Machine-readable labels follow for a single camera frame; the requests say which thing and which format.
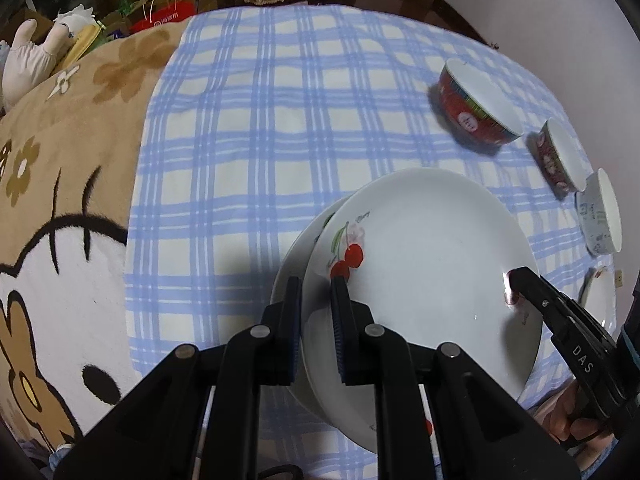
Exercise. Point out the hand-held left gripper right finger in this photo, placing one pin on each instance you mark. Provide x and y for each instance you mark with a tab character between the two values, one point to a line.
340	332

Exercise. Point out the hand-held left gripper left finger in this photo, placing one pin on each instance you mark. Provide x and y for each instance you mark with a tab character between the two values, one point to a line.
293	332

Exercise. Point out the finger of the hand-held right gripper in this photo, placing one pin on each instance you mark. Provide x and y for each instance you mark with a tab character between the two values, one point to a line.
555	310

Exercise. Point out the plain white plate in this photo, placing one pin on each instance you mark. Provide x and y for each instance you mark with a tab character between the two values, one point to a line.
290	270

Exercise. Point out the white bowl with blue print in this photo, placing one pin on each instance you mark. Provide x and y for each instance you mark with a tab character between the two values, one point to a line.
597	215

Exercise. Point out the white plate with cherry print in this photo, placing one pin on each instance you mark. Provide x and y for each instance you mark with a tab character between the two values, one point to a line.
430	255

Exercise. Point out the small red patterned bowl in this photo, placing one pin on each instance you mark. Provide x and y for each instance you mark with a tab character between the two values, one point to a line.
552	157

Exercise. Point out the large red patterned bowl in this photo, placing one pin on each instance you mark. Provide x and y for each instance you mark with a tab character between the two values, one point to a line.
467	117

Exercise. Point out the person's right hand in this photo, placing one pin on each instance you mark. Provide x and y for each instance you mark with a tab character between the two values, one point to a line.
562	420

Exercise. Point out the white dish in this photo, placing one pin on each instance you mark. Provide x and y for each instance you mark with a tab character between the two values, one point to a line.
600	295

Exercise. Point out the blue checked cloth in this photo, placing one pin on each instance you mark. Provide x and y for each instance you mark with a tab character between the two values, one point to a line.
260	145

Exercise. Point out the brown cartoon blanket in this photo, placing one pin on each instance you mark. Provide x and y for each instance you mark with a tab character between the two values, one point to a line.
60	200

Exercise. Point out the red paper bag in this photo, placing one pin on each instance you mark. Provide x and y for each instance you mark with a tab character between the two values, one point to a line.
162	12

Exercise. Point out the yellow green pouch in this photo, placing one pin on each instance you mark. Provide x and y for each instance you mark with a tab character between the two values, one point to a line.
85	42

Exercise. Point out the white plush toy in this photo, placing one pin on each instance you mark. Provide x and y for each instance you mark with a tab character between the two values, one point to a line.
35	55

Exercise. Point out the wall socket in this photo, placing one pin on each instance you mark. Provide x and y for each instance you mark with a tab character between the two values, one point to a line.
619	278

